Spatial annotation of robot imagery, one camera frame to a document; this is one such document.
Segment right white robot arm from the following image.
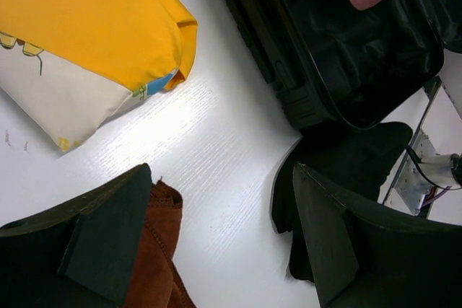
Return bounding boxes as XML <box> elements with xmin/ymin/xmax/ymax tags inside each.
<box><xmin>438</xmin><ymin>50</ymin><xmax>461</xmax><ymax>154</ymax></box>

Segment black hard-shell suitcase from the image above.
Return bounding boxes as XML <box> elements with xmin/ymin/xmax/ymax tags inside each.
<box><xmin>225</xmin><ymin>0</ymin><xmax>461</xmax><ymax>131</ymax></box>

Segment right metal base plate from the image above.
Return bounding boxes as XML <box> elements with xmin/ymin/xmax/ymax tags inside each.
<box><xmin>378</xmin><ymin>77</ymin><xmax>460</xmax><ymax>216</ymax></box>

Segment yellow and white garment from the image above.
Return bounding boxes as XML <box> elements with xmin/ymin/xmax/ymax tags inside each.
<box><xmin>1</xmin><ymin>0</ymin><xmax>198</xmax><ymax>151</ymax></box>

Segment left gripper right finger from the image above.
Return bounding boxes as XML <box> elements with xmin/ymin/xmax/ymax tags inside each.
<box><xmin>293</xmin><ymin>164</ymin><xmax>461</xmax><ymax>307</ymax></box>

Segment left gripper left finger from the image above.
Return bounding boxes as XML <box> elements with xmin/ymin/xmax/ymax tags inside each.
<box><xmin>1</xmin><ymin>164</ymin><xmax>152</xmax><ymax>307</ymax></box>

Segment rust brown towel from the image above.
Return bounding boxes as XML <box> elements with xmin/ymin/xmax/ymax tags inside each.
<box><xmin>124</xmin><ymin>180</ymin><xmax>195</xmax><ymax>308</ymax></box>

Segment black garment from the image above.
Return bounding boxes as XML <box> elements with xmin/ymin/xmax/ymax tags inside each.
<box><xmin>271</xmin><ymin>122</ymin><xmax>413</xmax><ymax>282</ymax></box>

